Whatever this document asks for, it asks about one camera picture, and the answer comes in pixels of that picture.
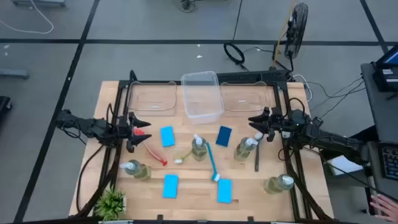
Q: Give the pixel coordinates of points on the clear yellow-green soap bottle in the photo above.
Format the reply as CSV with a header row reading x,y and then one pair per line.
x,y
242,151
141,172
199,151
275,186

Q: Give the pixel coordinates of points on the grey cart base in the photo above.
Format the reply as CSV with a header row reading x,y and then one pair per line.
x,y
37,2

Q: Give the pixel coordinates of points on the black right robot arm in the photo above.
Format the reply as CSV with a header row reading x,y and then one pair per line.
x,y
335,140

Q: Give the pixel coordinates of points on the dark grey dish brush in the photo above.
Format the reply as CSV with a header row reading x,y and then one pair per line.
x,y
257,158

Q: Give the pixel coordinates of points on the light blue sponge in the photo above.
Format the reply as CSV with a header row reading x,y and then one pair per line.
x,y
224,190
167,136
170,186

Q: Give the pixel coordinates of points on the blue dish brush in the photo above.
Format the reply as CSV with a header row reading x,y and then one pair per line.
x,y
212,160

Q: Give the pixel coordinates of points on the clear shallow plastic tray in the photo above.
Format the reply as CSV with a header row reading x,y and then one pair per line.
x,y
152,96
242,93

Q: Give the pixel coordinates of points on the black laptop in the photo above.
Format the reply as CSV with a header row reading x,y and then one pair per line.
x,y
388,77

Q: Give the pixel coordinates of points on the red dish brush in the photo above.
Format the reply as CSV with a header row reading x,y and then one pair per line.
x,y
154,152

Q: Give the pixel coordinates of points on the small green potted plant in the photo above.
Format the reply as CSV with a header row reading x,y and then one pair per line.
x,y
110,203

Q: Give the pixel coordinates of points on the green dish brush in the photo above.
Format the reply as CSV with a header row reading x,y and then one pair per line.
x,y
178,161

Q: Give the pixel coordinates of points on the black chair base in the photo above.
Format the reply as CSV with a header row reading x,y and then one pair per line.
x,y
3,105

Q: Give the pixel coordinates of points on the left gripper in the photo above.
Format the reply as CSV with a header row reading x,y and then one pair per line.
x,y
124,130

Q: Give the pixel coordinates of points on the grey desk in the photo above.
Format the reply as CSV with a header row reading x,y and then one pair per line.
x,y
385,115

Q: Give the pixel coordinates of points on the black aluminium table frame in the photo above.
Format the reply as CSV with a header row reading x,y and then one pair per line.
x,y
122,83

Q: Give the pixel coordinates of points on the dark blue sponge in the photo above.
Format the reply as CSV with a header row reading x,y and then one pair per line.
x,y
224,136

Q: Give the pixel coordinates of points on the grey floor bar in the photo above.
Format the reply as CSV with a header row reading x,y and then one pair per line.
x,y
12,74

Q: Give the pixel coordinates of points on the clear deep plastic bin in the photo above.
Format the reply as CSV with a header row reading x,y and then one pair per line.
x,y
202,102

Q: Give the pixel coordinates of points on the person's hand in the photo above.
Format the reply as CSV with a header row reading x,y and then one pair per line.
x,y
387,207

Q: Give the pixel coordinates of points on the black keyboard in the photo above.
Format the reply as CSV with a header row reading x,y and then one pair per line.
x,y
391,161

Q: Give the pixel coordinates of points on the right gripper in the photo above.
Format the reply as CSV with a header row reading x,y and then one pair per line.
x,y
281,123

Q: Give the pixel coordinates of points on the black floor fan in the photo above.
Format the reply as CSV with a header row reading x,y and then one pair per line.
x,y
297,28

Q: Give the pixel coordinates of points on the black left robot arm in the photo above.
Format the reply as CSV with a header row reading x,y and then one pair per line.
x,y
90,127

